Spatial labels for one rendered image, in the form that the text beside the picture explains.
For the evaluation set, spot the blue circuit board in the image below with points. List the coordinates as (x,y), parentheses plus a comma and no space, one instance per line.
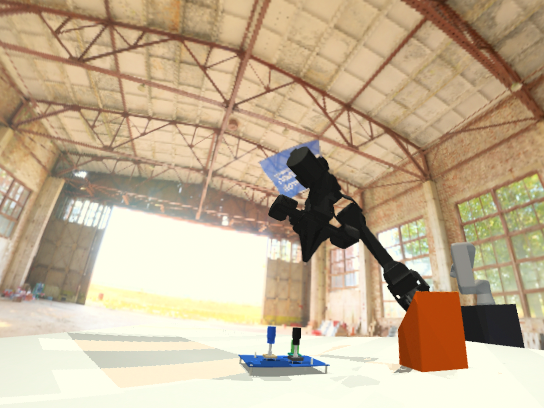
(294,359)

